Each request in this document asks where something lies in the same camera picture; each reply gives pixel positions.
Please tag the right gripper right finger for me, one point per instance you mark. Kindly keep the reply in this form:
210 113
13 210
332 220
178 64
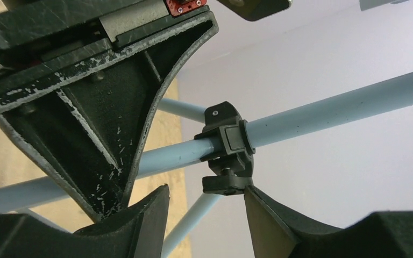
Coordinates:
279 231

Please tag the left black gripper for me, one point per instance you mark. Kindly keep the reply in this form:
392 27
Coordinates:
81 84

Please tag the light blue music stand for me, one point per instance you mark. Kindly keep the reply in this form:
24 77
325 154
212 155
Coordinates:
181 134

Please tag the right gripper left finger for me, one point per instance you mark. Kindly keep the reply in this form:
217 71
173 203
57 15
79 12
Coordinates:
136 231

